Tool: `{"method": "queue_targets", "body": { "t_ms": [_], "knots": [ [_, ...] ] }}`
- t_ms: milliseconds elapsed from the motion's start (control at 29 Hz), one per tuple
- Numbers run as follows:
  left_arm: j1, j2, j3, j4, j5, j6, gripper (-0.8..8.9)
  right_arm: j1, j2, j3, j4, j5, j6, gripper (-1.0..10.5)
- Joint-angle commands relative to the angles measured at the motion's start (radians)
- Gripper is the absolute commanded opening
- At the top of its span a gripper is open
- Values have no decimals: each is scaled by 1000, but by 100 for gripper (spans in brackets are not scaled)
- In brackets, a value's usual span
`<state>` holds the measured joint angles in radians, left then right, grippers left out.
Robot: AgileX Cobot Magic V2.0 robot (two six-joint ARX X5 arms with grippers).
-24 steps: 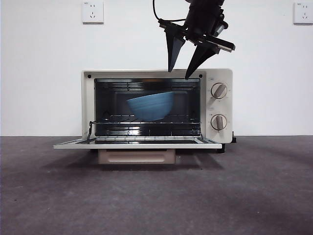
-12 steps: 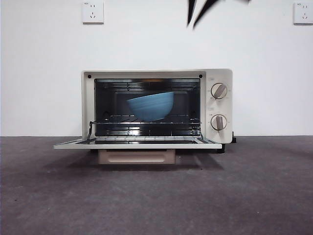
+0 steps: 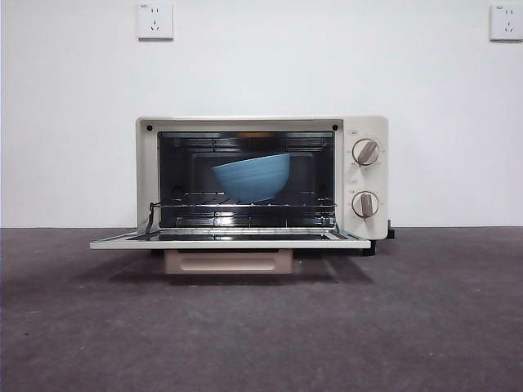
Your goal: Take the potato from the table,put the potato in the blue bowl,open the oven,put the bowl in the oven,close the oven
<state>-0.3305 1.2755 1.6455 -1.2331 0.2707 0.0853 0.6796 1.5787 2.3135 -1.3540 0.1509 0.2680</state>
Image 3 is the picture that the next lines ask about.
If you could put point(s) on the blue ribbed bowl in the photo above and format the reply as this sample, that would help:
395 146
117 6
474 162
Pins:
253 179

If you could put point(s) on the cream toaster oven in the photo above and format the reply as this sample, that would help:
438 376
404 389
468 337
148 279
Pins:
365 179

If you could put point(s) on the white wall socket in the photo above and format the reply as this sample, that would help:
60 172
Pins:
155 22
506 22

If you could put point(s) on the round beige oven knob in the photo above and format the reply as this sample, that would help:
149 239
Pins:
366 152
365 204

